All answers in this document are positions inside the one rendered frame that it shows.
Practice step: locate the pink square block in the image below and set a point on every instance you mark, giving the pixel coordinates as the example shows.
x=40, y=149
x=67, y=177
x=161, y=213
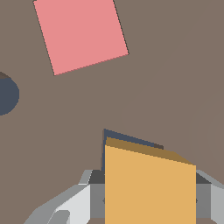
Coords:
x=81, y=35

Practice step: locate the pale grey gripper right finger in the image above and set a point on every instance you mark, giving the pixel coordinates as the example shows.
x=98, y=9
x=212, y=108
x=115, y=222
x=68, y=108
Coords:
x=203, y=198

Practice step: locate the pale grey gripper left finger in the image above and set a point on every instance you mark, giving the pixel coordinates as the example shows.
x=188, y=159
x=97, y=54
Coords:
x=97, y=195

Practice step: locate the orange square block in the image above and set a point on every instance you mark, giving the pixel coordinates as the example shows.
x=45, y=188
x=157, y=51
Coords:
x=150, y=189

